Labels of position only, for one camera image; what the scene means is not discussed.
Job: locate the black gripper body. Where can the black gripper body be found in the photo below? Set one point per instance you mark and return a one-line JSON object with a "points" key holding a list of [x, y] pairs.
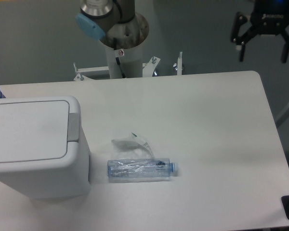
{"points": [[270, 16]]}

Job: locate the white push-lid trash can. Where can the white push-lid trash can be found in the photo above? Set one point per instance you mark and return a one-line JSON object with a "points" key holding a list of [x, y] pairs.
{"points": [[43, 149]]}

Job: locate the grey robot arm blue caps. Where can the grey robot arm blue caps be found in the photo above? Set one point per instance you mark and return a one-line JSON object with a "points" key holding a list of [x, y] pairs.
{"points": [[97, 17]]}

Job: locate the crumpled clear plastic wrapper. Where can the crumpled clear plastic wrapper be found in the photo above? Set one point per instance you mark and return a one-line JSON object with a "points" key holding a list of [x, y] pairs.
{"points": [[131, 147]]}

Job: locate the clear plastic water bottle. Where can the clear plastic water bottle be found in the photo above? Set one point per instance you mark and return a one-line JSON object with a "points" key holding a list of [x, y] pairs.
{"points": [[141, 170]]}

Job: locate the white metal base frame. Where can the white metal base frame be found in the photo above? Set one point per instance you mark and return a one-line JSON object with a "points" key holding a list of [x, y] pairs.
{"points": [[148, 70]]}

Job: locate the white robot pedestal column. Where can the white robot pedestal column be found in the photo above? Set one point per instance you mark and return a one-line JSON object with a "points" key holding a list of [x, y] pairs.
{"points": [[124, 63]]}

